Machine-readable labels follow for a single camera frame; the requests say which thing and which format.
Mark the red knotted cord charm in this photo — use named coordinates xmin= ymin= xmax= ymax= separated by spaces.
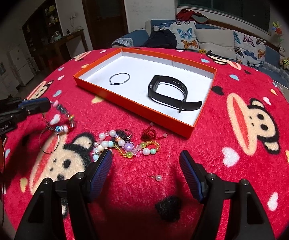
xmin=141 ymin=122 xmax=167 ymax=141

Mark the black backpack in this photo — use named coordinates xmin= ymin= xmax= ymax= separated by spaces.
xmin=142 ymin=29 xmax=177 ymax=49

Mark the single pearl earring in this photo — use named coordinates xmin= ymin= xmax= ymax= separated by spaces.
xmin=151 ymin=174 xmax=162 ymax=181

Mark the colourful pinwheel toy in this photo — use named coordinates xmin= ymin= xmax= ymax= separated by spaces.
xmin=272 ymin=21 xmax=283 ymax=44

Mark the colourful charm bead bracelet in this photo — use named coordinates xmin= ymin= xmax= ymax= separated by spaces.
xmin=44 ymin=100 xmax=76 ymax=133

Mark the pastel bead flower bracelet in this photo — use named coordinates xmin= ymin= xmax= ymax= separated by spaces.
xmin=91 ymin=129 xmax=161 ymax=162

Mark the white refrigerator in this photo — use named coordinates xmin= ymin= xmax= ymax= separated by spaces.
xmin=7 ymin=46 xmax=34 ymax=86

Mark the dark wooden door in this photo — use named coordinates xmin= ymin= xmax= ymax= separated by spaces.
xmin=81 ymin=0 xmax=128 ymax=50

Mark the butterfly pillow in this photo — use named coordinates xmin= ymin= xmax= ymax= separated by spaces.
xmin=153 ymin=21 xmax=199 ymax=51
xmin=233 ymin=30 xmax=266 ymax=68

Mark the left butterfly pillow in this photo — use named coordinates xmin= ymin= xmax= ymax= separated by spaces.
xmin=153 ymin=21 xmax=199 ymax=51

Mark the dark shelf cabinet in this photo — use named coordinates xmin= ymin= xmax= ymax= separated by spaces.
xmin=22 ymin=0 xmax=63 ymax=70

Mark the red clothes pile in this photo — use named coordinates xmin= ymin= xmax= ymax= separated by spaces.
xmin=176 ymin=9 xmax=209 ymax=24

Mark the thin silver bangle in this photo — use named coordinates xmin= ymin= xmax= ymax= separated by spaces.
xmin=109 ymin=73 xmax=130 ymax=86

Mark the red monkey print blanket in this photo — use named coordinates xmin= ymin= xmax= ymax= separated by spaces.
xmin=5 ymin=48 xmax=289 ymax=239

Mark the black smart band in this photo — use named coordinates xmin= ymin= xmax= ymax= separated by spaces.
xmin=148 ymin=75 xmax=203 ymax=113

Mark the blue sofa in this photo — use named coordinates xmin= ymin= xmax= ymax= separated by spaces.
xmin=111 ymin=20 xmax=289 ymax=89

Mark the orange box lid tray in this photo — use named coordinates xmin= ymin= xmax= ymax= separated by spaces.
xmin=73 ymin=48 xmax=217 ymax=138

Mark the dark wooden side table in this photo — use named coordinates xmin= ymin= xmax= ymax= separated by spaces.
xmin=41 ymin=29 xmax=89 ymax=64

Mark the right butterfly pillow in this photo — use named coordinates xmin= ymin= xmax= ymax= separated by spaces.
xmin=233 ymin=30 xmax=266 ymax=68

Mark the plain beige pillow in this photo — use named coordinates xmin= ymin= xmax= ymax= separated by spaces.
xmin=195 ymin=29 xmax=236 ymax=60

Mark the large silver hoop ring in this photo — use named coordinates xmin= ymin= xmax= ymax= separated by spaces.
xmin=39 ymin=127 xmax=60 ymax=155

